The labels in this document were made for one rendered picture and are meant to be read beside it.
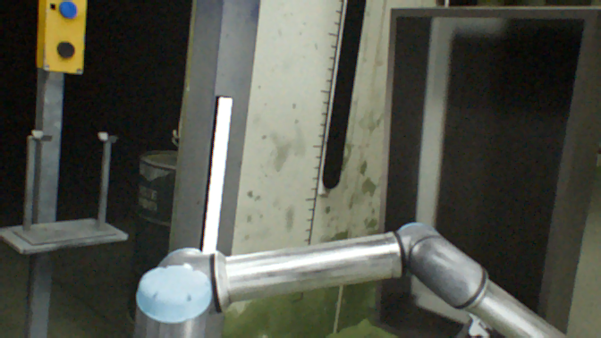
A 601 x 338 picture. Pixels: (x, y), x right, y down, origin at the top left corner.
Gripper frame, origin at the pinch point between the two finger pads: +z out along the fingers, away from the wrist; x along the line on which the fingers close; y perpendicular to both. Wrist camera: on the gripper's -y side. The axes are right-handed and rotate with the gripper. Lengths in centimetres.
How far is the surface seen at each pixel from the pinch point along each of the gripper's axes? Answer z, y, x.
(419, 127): 60, -40, -11
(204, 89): 92, -6, -79
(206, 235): 72, 39, -56
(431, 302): 39, 16, 36
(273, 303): 78, 61, -1
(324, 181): 95, 3, -5
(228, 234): 78, 38, -44
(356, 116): 114, -30, 4
